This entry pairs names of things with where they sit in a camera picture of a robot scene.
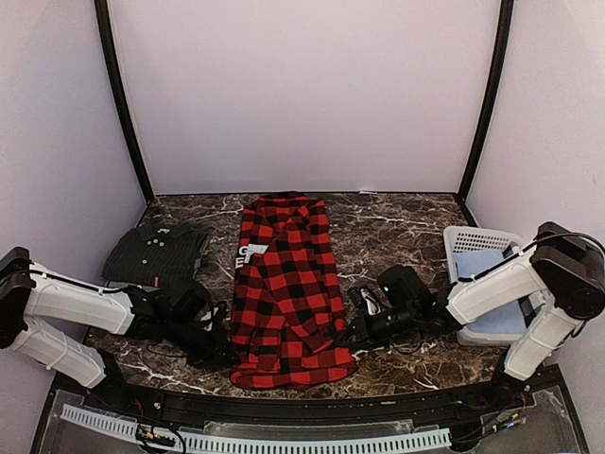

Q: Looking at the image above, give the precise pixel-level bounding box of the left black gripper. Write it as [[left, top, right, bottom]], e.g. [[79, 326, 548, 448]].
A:
[[164, 315, 240, 369]]

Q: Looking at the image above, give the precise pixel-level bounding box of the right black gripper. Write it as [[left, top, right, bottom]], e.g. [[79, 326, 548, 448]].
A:
[[334, 304, 418, 351]]

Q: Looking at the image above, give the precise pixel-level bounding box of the red black plaid shirt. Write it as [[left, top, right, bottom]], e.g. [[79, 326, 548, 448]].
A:
[[230, 192, 356, 391]]

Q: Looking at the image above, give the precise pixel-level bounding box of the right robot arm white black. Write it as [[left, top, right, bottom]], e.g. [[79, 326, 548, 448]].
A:
[[337, 222, 604, 410]]

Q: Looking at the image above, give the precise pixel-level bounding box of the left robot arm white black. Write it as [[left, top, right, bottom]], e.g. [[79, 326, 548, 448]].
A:
[[1, 247, 236, 412]]

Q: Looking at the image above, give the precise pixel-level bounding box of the folded black pinstripe shirt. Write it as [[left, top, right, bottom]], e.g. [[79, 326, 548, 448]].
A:
[[101, 221, 209, 288]]

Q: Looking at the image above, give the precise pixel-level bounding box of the light blue folded shirt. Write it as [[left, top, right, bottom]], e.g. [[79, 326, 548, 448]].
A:
[[454, 250, 526, 335]]

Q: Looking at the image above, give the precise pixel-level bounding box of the white plastic laundry basket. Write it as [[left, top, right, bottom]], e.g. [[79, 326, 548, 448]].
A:
[[443, 226, 550, 346]]

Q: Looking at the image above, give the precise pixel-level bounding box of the black white checked shirt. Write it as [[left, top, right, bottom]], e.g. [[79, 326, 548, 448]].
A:
[[503, 242, 544, 327]]

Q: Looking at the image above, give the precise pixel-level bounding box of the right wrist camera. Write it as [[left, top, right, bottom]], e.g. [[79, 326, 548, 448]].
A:
[[347, 286, 385, 316]]

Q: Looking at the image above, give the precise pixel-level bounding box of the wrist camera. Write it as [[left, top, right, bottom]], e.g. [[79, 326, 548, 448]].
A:
[[198, 301, 228, 331], [347, 286, 385, 316]]

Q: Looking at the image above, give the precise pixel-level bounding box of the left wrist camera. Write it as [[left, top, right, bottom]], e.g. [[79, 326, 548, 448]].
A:
[[198, 301, 228, 331]]

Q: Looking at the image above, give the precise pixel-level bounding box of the white slotted cable duct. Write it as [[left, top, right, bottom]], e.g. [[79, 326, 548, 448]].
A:
[[60, 404, 451, 453]]

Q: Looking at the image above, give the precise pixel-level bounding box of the black curved front rail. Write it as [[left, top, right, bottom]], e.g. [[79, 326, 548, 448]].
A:
[[84, 377, 521, 429]]

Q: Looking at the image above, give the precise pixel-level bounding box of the right black frame post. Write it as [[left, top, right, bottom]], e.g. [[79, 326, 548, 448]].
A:
[[458, 0, 514, 202]]

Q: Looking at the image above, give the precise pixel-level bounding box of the black frame post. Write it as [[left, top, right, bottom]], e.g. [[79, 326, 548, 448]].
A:
[[458, 0, 514, 202], [94, 0, 155, 204]]

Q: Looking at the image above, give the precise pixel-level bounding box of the left black frame post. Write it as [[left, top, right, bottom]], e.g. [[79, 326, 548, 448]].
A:
[[94, 0, 155, 204]]

